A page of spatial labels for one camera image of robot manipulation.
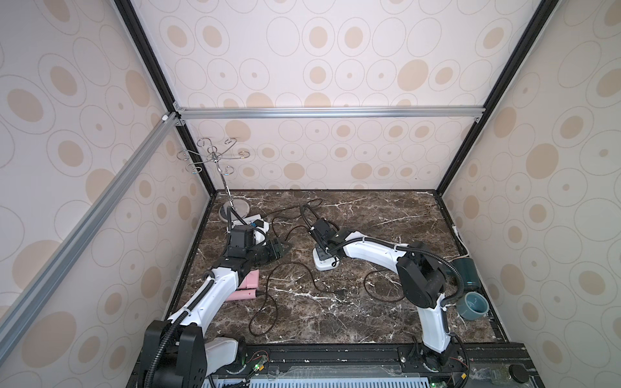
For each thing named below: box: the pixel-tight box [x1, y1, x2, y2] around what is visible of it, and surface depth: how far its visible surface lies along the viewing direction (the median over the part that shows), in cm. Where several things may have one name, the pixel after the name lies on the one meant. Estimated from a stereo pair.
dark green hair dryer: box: [452, 257, 482, 293], surface depth 89 cm
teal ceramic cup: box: [456, 291, 490, 321], surface depth 81 cm
